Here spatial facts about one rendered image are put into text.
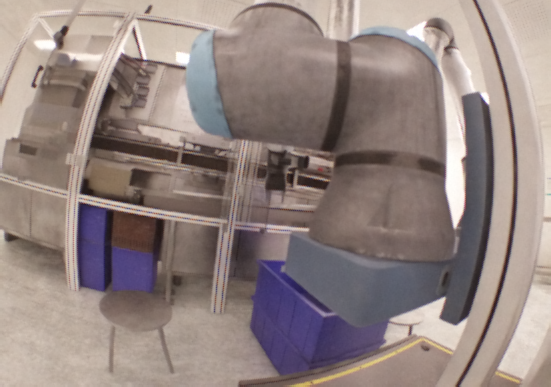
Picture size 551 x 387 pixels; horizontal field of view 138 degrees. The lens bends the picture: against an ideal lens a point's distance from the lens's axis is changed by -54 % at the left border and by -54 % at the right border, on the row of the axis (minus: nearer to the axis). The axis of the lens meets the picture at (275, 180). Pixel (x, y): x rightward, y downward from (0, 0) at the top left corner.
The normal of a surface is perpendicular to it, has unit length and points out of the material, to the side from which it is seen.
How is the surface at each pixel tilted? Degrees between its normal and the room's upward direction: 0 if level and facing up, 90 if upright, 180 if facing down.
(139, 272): 90
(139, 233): 90
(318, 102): 125
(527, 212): 90
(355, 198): 70
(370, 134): 90
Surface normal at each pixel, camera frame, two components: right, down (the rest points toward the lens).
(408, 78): -0.05, -0.09
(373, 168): -0.66, -0.17
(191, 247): 0.37, -0.01
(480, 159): -0.92, -0.17
